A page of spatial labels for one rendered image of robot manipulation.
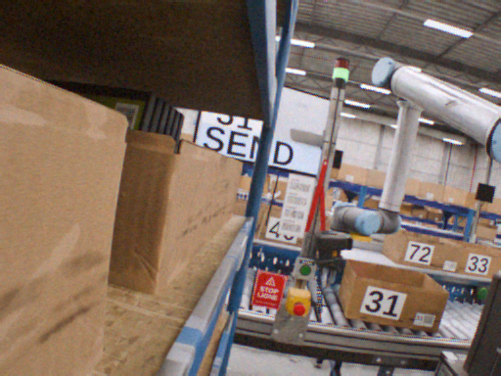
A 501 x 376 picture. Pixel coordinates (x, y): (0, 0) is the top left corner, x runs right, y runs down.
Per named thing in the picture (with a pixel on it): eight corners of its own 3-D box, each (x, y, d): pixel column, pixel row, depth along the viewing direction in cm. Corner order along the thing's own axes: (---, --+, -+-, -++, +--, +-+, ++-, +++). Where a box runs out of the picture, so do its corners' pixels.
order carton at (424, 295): (344, 317, 112) (355, 276, 112) (338, 292, 141) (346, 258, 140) (437, 333, 106) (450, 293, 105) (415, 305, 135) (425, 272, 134)
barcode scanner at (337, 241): (351, 267, 94) (354, 234, 94) (314, 265, 95) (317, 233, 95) (346, 261, 101) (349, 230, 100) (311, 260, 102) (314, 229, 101)
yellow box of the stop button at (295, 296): (285, 316, 94) (290, 296, 94) (284, 305, 103) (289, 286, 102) (330, 323, 93) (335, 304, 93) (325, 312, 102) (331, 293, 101)
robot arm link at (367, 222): (387, 213, 115) (365, 208, 126) (365, 211, 110) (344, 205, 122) (382, 237, 115) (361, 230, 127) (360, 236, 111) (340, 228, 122)
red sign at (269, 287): (250, 305, 102) (257, 269, 101) (250, 304, 103) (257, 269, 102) (296, 313, 101) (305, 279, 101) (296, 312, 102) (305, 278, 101)
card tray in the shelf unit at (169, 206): (159, 298, 19) (184, 138, 18) (-134, 199, 20) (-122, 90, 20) (234, 215, 59) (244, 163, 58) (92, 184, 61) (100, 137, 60)
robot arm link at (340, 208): (345, 202, 122) (331, 199, 131) (339, 233, 122) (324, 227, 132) (362, 205, 125) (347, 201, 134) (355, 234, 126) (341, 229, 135)
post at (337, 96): (269, 340, 103) (322, 84, 98) (269, 334, 108) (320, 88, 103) (302, 346, 102) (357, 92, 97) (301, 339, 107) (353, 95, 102)
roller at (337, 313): (338, 338, 105) (341, 325, 105) (318, 289, 157) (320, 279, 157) (350, 339, 105) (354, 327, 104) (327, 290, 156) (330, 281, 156)
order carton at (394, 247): (397, 265, 158) (405, 235, 157) (380, 253, 187) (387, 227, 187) (457, 275, 156) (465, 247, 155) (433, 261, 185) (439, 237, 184)
